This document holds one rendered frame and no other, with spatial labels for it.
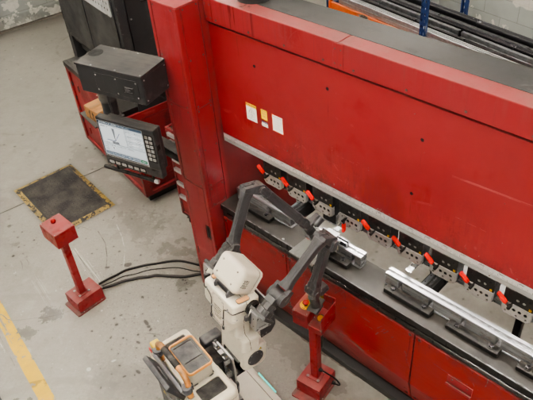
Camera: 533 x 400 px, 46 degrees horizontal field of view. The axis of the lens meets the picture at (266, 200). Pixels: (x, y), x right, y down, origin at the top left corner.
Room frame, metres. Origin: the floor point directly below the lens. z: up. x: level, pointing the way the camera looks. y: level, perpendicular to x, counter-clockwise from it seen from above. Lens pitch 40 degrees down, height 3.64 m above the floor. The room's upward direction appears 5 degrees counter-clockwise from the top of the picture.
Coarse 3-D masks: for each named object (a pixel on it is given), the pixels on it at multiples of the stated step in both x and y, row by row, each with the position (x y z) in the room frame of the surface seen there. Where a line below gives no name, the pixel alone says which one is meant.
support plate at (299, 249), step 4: (304, 240) 2.77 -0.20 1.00; (308, 240) 2.76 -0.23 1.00; (300, 244) 2.74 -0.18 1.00; (304, 244) 2.73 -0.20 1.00; (308, 244) 2.73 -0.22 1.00; (292, 248) 2.71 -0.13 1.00; (296, 248) 2.71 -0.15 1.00; (300, 248) 2.70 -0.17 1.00; (304, 248) 2.70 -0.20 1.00; (292, 252) 2.67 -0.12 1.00; (296, 252) 2.67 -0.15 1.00; (300, 252) 2.67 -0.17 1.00; (296, 256) 2.65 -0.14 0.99; (300, 256) 2.64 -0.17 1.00; (312, 264) 2.56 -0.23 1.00
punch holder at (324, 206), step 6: (318, 192) 2.82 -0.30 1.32; (324, 192) 2.79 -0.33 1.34; (318, 198) 2.83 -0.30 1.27; (324, 198) 2.79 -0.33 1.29; (330, 198) 2.76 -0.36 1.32; (336, 198) 2.77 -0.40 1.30; (318, 204) 2.82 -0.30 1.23; (324, 204) 2.79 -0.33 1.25; (330, 204) 2.76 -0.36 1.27; (336, 204) 2.77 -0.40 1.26; (318, 210) 2.82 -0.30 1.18; (324, 210) 2.79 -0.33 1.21; (330, 210) 2.76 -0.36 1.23; (336, 210) 2.78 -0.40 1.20; (330, 216) 2.76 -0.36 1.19
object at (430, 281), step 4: (428, 276) 2.52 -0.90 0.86; (432, 276) 2.52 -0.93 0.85; (436, 276) 2.51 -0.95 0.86; (424, 280) 2.49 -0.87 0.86; (428, 280) 2.49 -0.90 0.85; (432, 280) 2.48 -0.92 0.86; (436, 280) 2.48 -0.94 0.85; (440, 280) 2.50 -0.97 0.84; (444, 280) 2.55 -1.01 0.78; (424, 284) 2.46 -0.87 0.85; (428, 284) 2.47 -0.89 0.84; (432, 284) 2.46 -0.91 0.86; (436, 284) 2.47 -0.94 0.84; (440, 284) 2.52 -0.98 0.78; (444, 284) 2.54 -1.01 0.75; (432, 288) 2.44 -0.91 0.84; (436, 288) 2.49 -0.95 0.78; (440, 288) 2.51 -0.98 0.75
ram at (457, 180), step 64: (256, 64) 3.14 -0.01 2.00; (320, 64) 2.80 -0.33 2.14; (256, 128) 3.18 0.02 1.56; (320, 128) 2.81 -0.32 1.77; (384, 128) 2.51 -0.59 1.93; (448, 128) 2.27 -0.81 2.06; (384, 192) 2.50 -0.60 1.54; (448, 192) 2.24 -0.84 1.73; (512, 192) 2.02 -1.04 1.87; (512, 256) 1.98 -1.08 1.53
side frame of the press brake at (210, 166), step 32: (160, 0) 3.40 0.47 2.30; (192, 0) 3.36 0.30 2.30; (160, 32) 3.40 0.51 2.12; (192, 32) 3.33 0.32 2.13; (192, 64) 3.31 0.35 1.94; (192, 96) 3.28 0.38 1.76; (192, 128) 3.30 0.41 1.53; (192, 160) 3.34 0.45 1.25; (224, 160) 3.40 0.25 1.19; (256, 160) 3.59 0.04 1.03; (192, 192) 3.38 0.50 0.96; (224, 192) 3.38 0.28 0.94; (192, 224) 3.44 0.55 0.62
